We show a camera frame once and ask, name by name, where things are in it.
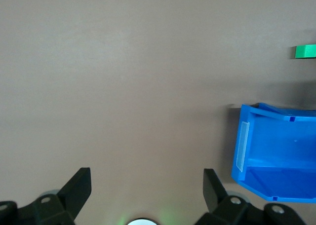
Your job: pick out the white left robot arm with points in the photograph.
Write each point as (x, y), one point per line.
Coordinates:
(142, 222)

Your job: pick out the blue plastic storage bin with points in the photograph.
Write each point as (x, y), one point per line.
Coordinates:
(276, 156)

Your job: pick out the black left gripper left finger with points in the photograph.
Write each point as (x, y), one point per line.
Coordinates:
(76, 193)

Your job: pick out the green cube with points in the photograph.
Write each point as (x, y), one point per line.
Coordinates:
(306, 51)

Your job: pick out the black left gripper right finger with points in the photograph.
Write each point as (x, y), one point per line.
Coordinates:
(216, 198)

